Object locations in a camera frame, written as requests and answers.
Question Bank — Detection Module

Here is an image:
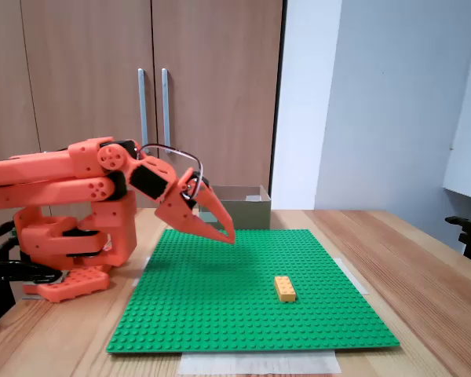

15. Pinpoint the silver cabinet handle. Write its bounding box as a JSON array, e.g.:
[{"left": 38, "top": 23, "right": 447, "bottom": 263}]
[
  {"left": 161, "top": 68, "right": 173, "bottom": 148},
  {"left": 137, "top": 68, "right": 150, "bottom": 147}
]

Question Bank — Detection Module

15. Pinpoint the yellow lego block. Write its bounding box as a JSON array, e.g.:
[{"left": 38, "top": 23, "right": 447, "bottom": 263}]
[{"left": 274, "top": 275, "right": 298, "bottom": 303}]

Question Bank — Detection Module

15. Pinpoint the narrow translucent tape strip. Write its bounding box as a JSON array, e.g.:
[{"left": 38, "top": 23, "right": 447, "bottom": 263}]
[
  {"left": 132, "top": 257, "right": 152, "bottom": 287},
  {"left": 335, "top": 258, "right": 370, "bottom": 295}
]

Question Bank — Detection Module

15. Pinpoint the black table clamp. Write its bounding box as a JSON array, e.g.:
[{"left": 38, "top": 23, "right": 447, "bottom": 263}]
[{"left": 0, "top": 261, "right": 64, "bottom": 326}]

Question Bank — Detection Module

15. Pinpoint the brown wooden cabinet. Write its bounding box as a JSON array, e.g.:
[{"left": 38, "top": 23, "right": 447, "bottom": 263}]
[{"left": 0, "top": 0, "right": 287, "bottom": 327}]

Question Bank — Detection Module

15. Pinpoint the white board panel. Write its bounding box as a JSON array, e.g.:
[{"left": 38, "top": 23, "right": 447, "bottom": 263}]
[{"left": 442, "top": 0, "right": 471, "bottom": 202}]

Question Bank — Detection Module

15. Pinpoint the gripper motor cable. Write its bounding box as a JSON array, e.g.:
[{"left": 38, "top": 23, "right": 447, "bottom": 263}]
[{"left": 139, "top": 143, "right": 204, "bottom": 202}]

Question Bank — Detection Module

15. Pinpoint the cardboard box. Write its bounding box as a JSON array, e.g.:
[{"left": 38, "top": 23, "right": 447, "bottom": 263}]
[{"left": 198, "top": 185, "right": 272, "bottom": 231}]

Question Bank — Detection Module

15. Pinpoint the green lego baseplate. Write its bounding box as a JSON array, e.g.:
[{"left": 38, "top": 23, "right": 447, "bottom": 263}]
[{"left": 106, "top": 229, "right": 400, "bottom": 355}]

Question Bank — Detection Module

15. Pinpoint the wide translucent tape strip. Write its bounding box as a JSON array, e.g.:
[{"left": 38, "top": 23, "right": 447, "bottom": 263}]
[{"left": 179, "top": 350, "right": 342, "bottom": 375}]

